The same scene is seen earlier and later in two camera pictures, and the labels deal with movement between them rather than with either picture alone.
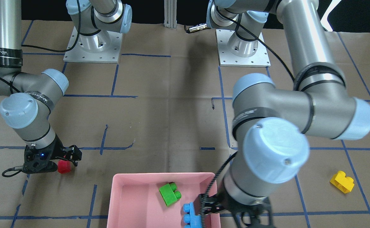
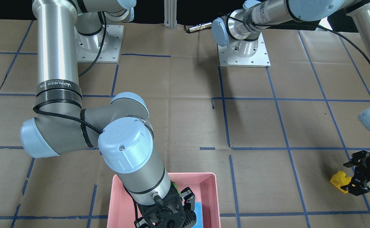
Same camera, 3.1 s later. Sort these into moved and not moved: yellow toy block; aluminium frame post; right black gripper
Moved: right black gripper
Not moved: yellow toy block; aluminium frame post
